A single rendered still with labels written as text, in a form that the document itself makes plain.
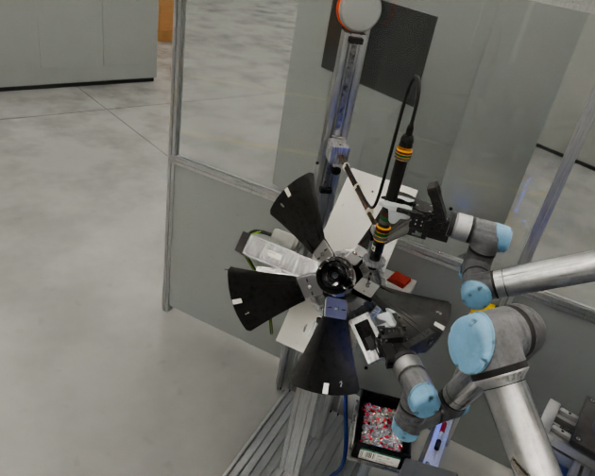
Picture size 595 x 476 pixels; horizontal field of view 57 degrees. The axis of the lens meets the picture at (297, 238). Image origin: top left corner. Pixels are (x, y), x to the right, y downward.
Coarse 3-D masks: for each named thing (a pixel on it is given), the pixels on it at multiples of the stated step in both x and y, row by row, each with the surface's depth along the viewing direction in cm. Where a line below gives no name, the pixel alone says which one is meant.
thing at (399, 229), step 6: (402, 192) 180; (378, 216) 181; (378, 222) 178; (402, 222) 171; (408, 222) 169; (396, 228) 170; (402, 228) 169; (408, 228) 168; (366, 234) 178; (390, 234) 170; (396, 234) 168; (402, 234) 167; (360, 240) 179; (366, 240) 175; (390, 240) 168; (366, 246) 171
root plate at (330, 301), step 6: (330, 300) 171; (336, 300) 172; (342, 300) 174; (330, 306) 171; (336, 306) 172; (342, 306) 174; (324, 312) 169; (330, 312) 170; (336, 312) 172; (342, 312) 173; (342, 318) 173
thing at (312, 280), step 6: (306, 276) 173; (312, 276) 173; (300, 282) 175; (306, 282) 175; (312, 282) 175; (300, 288) 176; (306, 288) 176; (312, 288) 176; (318, 288) 176; (306, 294) 178; (318, 294) 178
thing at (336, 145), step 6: (330, 138) 214; (336, 138) 215; (342, 138) 215; (330, 144) 211; (336, 144) 209; (342, 144) 210; (330, 150) 210; (336, 150) 208; (342, 150) 208; (348, 150) 209; (330, 156) 210; (336, 156) 209; (330, 162) 210; (336, 162) 211
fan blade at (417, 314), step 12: (384, 288) 171; (384, 300) 166; (396, 300) 167; (408, 300) 169; (420, 300) 170; (432, 300) 171; (444, 300) 171; (384, 312) 162; (396, 312) 163; (408, 312) 164; (420, 312) 165; (432, 312) 167; (444, 312) 167; (408, 324) 161; (420, 324) 162; (432, 324) 163; (444, 324) 164
